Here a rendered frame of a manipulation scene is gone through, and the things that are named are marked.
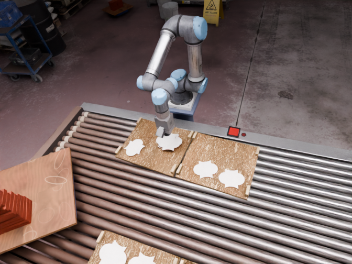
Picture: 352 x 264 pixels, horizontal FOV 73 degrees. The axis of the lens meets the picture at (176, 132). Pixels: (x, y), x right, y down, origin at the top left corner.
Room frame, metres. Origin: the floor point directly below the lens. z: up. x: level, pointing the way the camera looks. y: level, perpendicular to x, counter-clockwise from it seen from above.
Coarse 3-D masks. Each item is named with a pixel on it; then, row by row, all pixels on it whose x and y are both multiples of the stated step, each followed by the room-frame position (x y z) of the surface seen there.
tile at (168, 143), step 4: (160, 140) 0.94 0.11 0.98; (164, 140) 0.94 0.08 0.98; (168, 140) 0.93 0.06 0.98; (172, 140) 0.93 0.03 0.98; (176, 140) 0.92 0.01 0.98; (160, 144) 0.91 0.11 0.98; (164, 144) 0.91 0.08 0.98; (168, 144) 0.90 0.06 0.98; (172, 144) 0.90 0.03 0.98; (176, 144) 0.89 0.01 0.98; (164, 148) 0.88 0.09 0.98; (168, 148) 0.87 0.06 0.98; (172, 148) 0.87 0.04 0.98
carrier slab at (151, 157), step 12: (144, 120) 1.18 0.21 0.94; (132, 132) 1.09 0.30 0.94; (144, 132) 1.08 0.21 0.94; (180, 132) 1.02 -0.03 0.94; (144, 144) 0.97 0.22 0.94; (156, 144) 0.95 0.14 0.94; (120, 156) 0.91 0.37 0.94; (144, 156) 0.88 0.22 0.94; (156, 156) 0.86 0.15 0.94; (168, 156) 0.84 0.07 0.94; (180, 156) 0.83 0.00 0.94; (156, 168) 0.77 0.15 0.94; (168, 168) 0.76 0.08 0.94
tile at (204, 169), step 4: (200, 164) 0.74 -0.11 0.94; (204, 164) 0.74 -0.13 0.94; (208, 164) 0.73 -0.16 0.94; (212, 164) 0.73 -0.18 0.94; (196, 168) 0.72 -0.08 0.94; (200, 168) 0.72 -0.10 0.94; (204, 168) 0.71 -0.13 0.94; (208, 168) 0.71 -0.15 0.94; (212, 168) 0.70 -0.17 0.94; (216, 168) 0.70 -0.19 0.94; (196, 172) 0.69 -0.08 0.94; (200, 172) 0.69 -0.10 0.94; (204, 172) 0.69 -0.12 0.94; (208, 172) 0.68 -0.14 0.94; (212, 172) 0.68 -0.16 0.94; (216, 172) 0.67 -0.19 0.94; (200, 176) 0.67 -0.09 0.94; (204, 176) 0.66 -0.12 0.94; (208, 176) 0.66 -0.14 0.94; (212, 176) 0.65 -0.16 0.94
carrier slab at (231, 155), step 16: (192, 144) 0.90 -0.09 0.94; (208, 144) 0.88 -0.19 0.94; (224, 144) 0.86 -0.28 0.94; (240, 144) 0.84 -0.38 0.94; (192, 160) 0.78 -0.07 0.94; (208, 160) 0.77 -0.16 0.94; (224, 160) 0.75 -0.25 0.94; (240, 160) 0.73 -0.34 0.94; (256, 160) 0.71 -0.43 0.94; (176, 176) 0.70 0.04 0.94; (192, 176) 0.68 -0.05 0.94; (224, 192) 0.55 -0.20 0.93; (240, 192) 0.53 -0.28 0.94
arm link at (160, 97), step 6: (156, 90) 0.93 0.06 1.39; (162, 90) 0.93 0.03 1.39; (156, 96) 0.89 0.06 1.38; (162, 96) 0.89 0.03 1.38; (168, 96) 0.92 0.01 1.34; (156, 102) 0.88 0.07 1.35; (162, 102) 0.88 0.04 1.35; (156, 108) 0.89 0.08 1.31; (162, 108) 0.88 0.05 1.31; (168, 108) 0.90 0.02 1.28
